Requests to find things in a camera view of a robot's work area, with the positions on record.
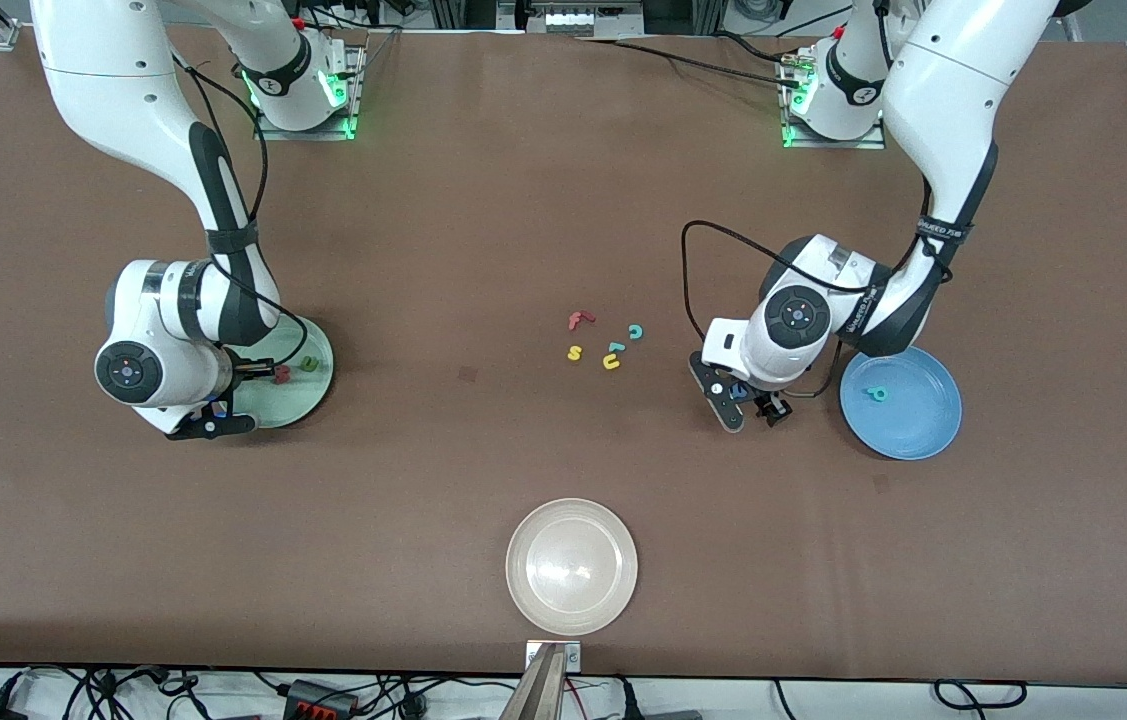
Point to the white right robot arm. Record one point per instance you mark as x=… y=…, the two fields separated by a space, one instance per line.
x=103 y=80

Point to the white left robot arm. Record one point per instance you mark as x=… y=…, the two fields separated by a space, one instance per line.
x=953 y=90

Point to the green plate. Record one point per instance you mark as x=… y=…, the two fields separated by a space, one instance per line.
x=308 y=395

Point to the blue plate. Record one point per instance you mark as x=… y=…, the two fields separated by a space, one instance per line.
x=913 y=420

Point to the red foam letter f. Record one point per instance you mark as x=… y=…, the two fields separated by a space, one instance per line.
x=578 y=320

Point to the beige plate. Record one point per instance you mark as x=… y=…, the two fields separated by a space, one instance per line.
x=571 y=567

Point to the black plug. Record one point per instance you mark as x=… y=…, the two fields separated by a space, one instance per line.
x=626 y=700

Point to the black power strip red switches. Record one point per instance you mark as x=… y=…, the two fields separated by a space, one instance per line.
x=323 y=697

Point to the grey power strip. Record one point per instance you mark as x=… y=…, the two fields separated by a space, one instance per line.
x=578 y=20

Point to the silver pole bracket plate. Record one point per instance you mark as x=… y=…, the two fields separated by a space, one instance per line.
x=573 y=656

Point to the aluminium camera pole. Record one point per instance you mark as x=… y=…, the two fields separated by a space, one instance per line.
x=538 y=695

